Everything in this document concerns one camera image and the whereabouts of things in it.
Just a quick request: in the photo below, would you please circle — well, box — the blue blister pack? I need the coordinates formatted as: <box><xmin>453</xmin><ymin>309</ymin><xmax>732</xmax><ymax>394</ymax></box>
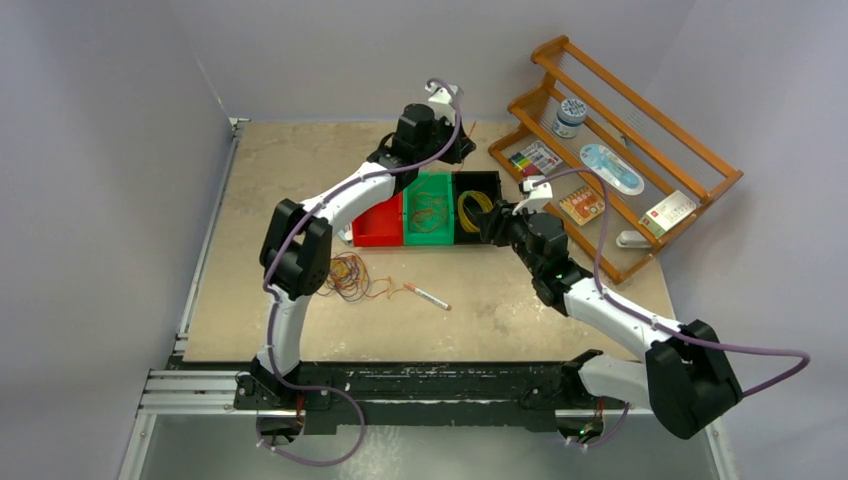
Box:
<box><xmin>579</xmin><ymin>144</ymin><xmax>645</xmax><ymax>196</ymax></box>

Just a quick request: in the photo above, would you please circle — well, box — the white stapler on shelf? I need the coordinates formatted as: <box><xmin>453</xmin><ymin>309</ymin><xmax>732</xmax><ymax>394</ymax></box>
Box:
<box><xmin>615</xmin><ymin>230</ymin><xmax>653</xmax><ymax>249</ymax></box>

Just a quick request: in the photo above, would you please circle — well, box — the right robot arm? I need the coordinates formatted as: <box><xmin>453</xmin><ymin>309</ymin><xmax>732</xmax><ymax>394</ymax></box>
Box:
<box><xmin>474</xmin><ymin>200</ymin><xmax>743</xmax><ymax>439</ymax></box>

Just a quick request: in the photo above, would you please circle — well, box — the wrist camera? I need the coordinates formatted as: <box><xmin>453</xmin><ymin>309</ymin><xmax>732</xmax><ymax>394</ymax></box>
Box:
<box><xmin>512</xmin><ymin>176</ymin><xmax>553</xmax><ymax>216</ymax></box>
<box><xmin>425</xmin><ymin>79</ymin><xmax>464</xmax><ymax>126</ymax></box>

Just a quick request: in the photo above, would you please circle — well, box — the marker pen pack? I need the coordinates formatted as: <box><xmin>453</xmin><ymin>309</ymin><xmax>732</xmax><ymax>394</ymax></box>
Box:
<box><xmin>508</xmin><ymin>140</ymin><xmax>565</xmax><ymax>180</ymax></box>

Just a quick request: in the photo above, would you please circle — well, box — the orange spiral notebook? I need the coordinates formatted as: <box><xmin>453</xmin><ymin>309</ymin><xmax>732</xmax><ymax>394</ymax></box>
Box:
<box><xmin>559</xmin><ymin>185</ymin><xmax>606</xmax><ymax>226</ymax></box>

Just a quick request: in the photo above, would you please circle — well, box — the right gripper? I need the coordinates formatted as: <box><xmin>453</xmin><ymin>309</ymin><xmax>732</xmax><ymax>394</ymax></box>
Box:
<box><xmin>475</xmin><ymin>200</ymin><xmax>543</xmax><ymax>276</ymax></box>

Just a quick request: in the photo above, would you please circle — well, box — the black plastic bin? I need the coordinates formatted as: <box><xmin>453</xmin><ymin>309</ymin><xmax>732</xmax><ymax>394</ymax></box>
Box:
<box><xmin>452</xmin><ymin>171</ymin><xmax>503</xmax><ymax>245</ymax></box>

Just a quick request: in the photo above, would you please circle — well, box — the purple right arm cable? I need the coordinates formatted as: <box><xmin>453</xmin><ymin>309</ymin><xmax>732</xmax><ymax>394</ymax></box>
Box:
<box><xmin>529</xmin><ymin>166</ymin><xmax>812</xmax><ymax>399</ymax></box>

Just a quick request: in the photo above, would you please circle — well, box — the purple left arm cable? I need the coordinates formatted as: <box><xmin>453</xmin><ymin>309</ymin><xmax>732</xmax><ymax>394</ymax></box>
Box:
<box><xmin>262</xmin><ymin>78</ymin><xmax>463</xmax><ymax>392</ymax></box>

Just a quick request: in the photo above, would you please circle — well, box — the white round jar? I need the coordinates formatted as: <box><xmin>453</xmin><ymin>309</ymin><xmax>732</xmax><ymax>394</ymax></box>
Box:
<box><xmin>552</xmin><ymin>98</ymin><xmax>588</xmax><ymax>139</ymax></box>

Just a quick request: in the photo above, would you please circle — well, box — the red plastic bin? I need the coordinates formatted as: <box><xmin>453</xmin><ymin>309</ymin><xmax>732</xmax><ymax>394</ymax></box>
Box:
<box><xmin>352</xmin><ymin>193</ymin><xmax>404</xmax><ymax>247</ymax></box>

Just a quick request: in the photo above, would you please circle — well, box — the yellow cable coil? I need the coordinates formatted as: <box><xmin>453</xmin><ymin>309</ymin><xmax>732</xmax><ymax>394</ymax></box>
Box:
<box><xmin>457</xmin><ymin>190</ymin><xmax>497</xmax><ymax>235</ymax></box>

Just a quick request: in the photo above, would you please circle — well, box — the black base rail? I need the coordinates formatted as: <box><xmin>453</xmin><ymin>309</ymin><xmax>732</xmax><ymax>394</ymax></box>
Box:
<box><xmin>247</xmin><ymin>350</ymin><xmax>623</xmax><ymax>436</ymax></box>

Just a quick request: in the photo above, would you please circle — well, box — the orange white marker pen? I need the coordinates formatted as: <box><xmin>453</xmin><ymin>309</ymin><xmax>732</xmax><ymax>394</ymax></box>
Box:
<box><xmin>404</xmin><ymin>282</ymin><xmax>452</xmax><ymax>311</ymax></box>

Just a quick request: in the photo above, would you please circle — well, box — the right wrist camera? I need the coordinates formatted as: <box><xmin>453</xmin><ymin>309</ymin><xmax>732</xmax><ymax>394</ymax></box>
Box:
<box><xmin>512</xmin><ymin>176</ymin><xmax>553</xmax><ymax>216</ymax></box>

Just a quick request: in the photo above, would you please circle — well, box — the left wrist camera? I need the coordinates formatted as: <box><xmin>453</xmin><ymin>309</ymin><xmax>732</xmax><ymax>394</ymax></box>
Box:
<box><xmin>425</xmin><ymin>79</ymin><xmax>464</xmax><ymax>126</ymax></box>

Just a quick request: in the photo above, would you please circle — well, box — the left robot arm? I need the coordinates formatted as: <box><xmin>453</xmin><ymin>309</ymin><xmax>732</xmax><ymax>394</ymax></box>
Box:
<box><xmin>234</xmin><ymin>103</ymin><xmax>476</xmax><ymax>413</ymax></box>

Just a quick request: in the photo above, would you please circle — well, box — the white red box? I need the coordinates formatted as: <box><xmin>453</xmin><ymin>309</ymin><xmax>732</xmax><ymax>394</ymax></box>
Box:
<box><xmin>640</xmin><ymin>190</ymin><xmax>697</xmax><ymax>238</ymax></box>

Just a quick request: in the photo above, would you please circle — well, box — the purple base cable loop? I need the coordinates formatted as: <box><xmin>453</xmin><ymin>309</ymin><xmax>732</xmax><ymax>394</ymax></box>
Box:
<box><xmin>254</xmin><ymin>384</ymin><xmax>369</xmax><ymax>470</ymax></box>

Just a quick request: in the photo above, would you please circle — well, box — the green plastic bin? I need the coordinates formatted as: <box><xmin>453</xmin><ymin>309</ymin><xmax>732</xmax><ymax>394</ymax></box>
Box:
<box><xmin>402</xmin><ymin>172</ymin><xmax>454</xmax><ymax>246</ymax></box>

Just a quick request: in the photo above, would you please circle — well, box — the wooden shelf rack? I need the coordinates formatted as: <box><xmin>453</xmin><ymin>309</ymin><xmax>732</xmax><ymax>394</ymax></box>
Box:
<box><xmin>488</xmin><ymin>35</ymin><xmax>743</xmax><ymax>284</ymax></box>

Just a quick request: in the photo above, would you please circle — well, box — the cable bundle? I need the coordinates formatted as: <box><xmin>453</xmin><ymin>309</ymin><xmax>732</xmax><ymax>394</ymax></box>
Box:
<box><xmin>317</xmin><ymin>251</ymin><xmax>419</xmax><ymax>305</ymax></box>

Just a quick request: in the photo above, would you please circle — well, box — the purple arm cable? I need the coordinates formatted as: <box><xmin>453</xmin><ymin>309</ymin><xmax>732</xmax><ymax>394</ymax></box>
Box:
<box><xmin>529</xmin><ymin>166</ymin><xmax>812</xmax><ymax>399</ymax></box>
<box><xmin>262</xmin><ymin>78</ymin><xmax>463</xmax><ymax>392</ymax></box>

